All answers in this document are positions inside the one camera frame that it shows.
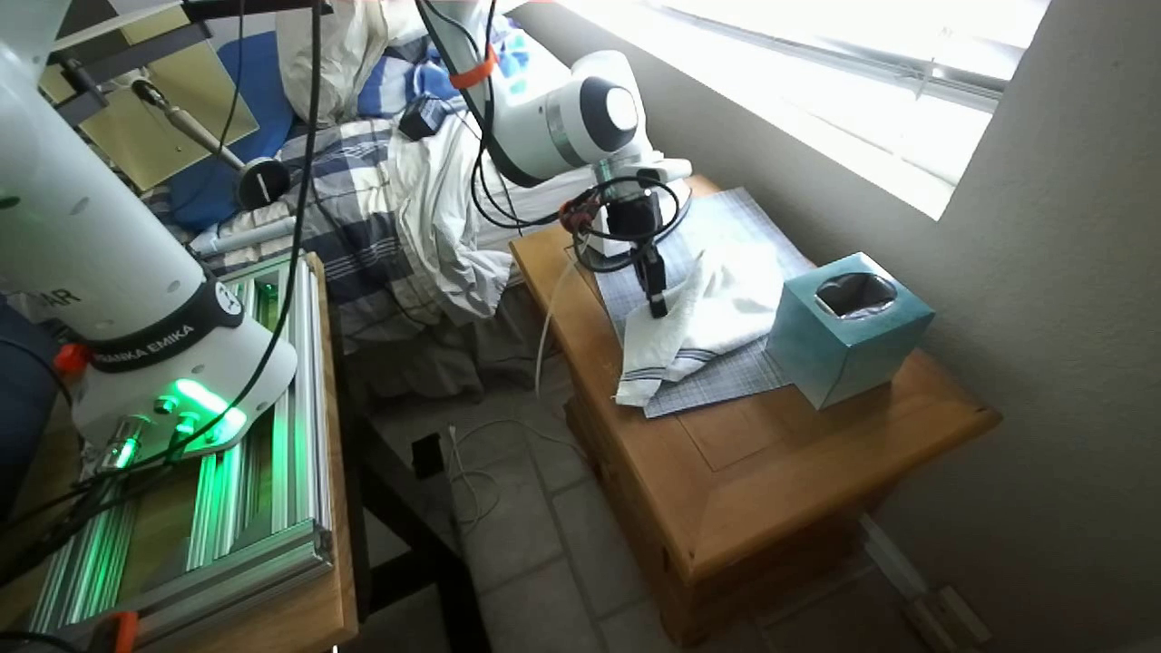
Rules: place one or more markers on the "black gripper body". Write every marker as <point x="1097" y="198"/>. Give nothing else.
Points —
<point x="640" y="226"/>

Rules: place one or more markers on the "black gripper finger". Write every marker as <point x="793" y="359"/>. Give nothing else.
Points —
<point x="643" y="274"/>
<point x="659" y="284"/>

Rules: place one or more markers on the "white striped towel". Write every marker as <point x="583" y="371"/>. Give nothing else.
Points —
<point x="718" y="301"/>

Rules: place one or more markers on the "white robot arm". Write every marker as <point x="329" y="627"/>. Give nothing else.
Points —
<point x="170" y="359"/>

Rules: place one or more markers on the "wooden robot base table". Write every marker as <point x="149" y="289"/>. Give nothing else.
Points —
<point x="308" y="620"/>

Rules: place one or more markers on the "grey grid mat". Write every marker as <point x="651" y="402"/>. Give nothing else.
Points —
<point x="738" y="375"/>

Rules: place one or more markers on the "teal tissue box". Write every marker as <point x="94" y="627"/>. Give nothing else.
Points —
<point x="847" y="327"/>

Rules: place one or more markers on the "wooden side table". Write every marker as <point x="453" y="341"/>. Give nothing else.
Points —
<point x="738" y="504"/>

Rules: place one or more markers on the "white window blinds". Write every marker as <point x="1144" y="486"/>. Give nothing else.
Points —
<point x="897" y="92"/>

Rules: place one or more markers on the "pile of bedding and clothes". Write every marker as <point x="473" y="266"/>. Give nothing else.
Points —
<point x="386" y="180"/>

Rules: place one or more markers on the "black microphone stand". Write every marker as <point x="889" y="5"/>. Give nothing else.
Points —
<point x="258" y="181"/>

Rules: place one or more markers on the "aluminium rail base frame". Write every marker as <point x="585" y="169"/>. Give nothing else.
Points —
<point x="216" y="512"/>

